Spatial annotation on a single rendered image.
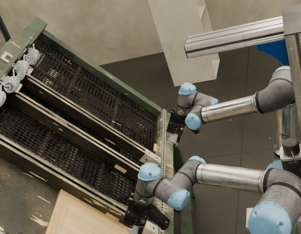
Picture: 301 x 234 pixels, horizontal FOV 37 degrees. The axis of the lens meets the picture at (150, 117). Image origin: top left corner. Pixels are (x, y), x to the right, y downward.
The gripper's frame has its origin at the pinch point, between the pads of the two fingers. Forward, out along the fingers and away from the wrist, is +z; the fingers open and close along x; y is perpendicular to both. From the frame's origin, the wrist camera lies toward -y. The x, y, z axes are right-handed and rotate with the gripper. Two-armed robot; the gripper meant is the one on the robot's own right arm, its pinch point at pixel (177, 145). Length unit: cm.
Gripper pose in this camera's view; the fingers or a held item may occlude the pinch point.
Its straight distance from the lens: 232.6
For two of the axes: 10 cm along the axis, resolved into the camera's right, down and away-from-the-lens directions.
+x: -2.1, 5.2, -8.3
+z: -1.7, 8.1, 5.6
